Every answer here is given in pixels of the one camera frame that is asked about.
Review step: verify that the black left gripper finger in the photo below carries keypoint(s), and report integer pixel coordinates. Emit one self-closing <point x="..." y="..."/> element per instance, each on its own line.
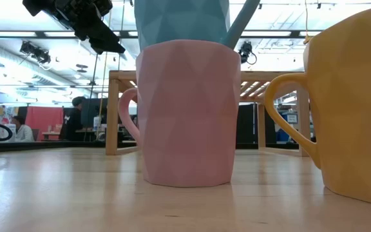
<point x="106" y="42"/>

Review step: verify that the blue faceted mug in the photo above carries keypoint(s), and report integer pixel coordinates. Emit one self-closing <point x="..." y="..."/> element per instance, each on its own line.
<point x="182" y="22"/>

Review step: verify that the pink faceted mug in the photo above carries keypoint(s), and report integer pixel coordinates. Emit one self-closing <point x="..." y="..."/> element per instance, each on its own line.
<point x="188" y="122"/>

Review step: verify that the yellow-orange faceted mug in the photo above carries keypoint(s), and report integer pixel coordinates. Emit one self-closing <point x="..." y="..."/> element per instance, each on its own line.
<point x="349" y="112"/>

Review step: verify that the black ceiling-mounted device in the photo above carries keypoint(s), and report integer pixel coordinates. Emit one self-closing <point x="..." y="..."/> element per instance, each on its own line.
<point x="35" y="51"/>
<point x="246" y="51"/>

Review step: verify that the wooden slatted rack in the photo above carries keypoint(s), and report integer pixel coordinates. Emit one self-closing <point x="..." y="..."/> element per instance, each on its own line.
<point x="112" y="112"/>

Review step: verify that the person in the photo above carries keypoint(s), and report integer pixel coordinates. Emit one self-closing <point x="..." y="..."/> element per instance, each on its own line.
<point x="74" y="122"/>
<point x="22" y="131"/>

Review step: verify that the red partition screen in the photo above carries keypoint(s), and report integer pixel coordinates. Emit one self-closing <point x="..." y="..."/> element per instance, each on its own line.
<point x="43" y="119"/>

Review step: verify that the black partition screen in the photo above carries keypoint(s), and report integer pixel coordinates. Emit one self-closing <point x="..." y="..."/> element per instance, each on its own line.
<point x="246" y="124"/>

